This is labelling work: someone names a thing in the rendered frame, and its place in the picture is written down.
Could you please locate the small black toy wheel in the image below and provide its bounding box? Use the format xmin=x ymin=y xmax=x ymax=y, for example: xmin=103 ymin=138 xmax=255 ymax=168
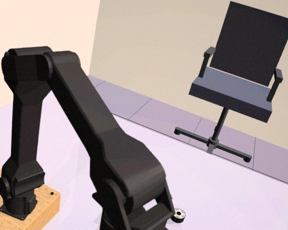
xmin=171 ymin=208 xmax=186 ymax=223

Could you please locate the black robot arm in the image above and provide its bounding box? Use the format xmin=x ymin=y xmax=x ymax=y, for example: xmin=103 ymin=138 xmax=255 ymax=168
xmin=0 ymin=46 xmax=176 ymax=230

